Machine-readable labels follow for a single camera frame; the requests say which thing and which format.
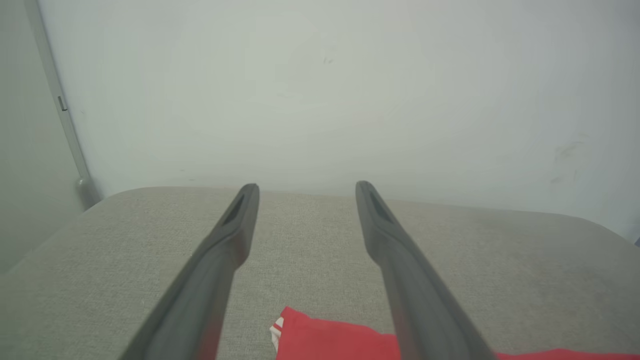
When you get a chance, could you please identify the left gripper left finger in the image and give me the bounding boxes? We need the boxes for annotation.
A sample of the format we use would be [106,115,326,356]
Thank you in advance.
[120,183,261,360]

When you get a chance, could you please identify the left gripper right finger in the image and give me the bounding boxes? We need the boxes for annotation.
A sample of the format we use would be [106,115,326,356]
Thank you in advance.
[355,180,496,360]

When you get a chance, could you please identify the red white sports jersey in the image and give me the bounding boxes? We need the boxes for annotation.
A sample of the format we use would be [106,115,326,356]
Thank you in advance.
[270,306,640,360]

